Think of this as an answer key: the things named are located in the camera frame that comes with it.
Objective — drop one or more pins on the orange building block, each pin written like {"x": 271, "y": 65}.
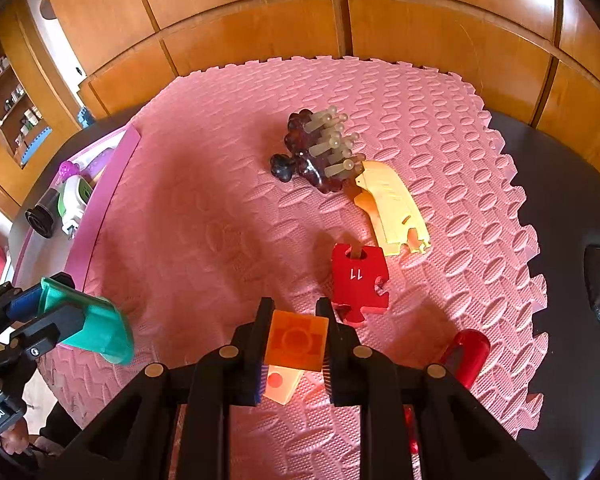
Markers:
{"x": 296, "y": 344}

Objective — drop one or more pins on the red cylinder bottle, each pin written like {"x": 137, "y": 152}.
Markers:
{"x": 463, "y": 358}

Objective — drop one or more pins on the pink white shallow tray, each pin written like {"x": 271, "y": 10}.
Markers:
{"x": 36, "y": 257}

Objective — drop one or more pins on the wooden door with shelves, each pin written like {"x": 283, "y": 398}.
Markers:
{"x": 37, "y": 109}

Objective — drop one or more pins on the dark brown massage brush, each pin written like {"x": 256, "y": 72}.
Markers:
{"x": 318, "y": 151}

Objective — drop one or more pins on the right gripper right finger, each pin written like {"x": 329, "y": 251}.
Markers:
{"x": 342, "y": 373}

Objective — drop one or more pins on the blue foam mat piece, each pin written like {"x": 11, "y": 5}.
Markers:
{"x": 85, "y": 118}

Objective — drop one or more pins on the teal plastic cup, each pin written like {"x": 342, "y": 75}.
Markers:
{"x": 105, "y": 331}

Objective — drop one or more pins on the black rimmed clear jar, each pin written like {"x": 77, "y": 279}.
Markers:
{"x": 44, "y": 215}

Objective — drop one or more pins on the purple perforated dome toy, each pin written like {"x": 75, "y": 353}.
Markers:
{"x": 66, "y": 170}

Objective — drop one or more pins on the purple oval case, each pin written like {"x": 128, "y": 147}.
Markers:
{"x": 93, "y": 170}

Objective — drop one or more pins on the pink foam puzzle mat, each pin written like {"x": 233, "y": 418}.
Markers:
{"x": 198, "y": 230}

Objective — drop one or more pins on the wooden wall cabinet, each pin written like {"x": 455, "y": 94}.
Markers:
{"x": 535, "y": 60}

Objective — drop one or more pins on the yellow plastic piece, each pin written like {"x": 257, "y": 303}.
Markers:
{"x": 396, "y": 219}

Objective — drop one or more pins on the red puzzle piece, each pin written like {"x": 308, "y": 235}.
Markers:
{"x": 358, "y": 283}

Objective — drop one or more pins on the person's left hand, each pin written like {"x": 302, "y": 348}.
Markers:
{"x": 15, "y": 440}

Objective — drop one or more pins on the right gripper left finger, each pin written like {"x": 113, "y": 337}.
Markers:
{"x": 245, "y": 376}

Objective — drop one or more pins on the green white plug device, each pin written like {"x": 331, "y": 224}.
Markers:
{"x": 75, "y": 194}

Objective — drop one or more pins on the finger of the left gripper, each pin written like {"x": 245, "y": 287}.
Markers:
{"x": 45, "y": 332}
{"x": 26, "y": 305}

